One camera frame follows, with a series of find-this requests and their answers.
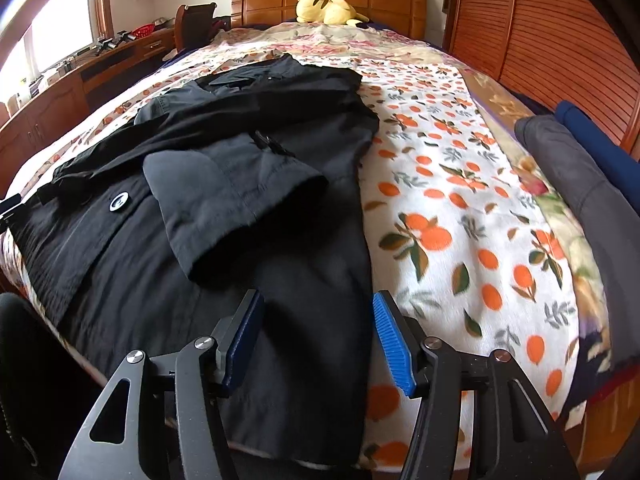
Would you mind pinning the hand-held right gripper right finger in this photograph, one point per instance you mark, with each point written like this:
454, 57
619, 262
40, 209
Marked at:
395, 345

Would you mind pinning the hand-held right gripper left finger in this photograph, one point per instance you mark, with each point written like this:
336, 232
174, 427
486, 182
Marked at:
245, 340

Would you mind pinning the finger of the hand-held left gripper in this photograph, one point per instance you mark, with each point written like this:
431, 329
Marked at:
10, 210

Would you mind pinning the black coat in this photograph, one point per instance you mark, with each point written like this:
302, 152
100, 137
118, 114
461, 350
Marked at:
275, 185

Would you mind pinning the wooden desk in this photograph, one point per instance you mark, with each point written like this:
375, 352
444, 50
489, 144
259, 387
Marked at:
60, 105

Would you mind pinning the orange print blanket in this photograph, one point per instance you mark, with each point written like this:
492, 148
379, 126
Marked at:
450, 210

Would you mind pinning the window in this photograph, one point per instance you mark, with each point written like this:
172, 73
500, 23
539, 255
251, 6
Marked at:
50, 35

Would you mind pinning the black metal device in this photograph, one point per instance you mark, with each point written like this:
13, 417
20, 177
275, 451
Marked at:
117, 42

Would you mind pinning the grey folded cloth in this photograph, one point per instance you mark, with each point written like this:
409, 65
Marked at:
575, 170

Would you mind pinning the wooden chair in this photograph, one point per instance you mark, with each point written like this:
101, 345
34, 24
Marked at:
197, 25

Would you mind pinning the navy folded cloth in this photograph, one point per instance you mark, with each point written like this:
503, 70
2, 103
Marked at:
600, 145

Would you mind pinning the floral bed sheet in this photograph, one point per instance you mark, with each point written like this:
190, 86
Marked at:
325, 35

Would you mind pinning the yellow plush toy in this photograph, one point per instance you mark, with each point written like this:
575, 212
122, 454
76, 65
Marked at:
325, 10

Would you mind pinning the wooden bed headboard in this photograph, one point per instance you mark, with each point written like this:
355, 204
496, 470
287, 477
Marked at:
390, 5

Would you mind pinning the wooden slatted wardrobe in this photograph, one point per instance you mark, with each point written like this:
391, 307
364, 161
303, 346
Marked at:
550, 35

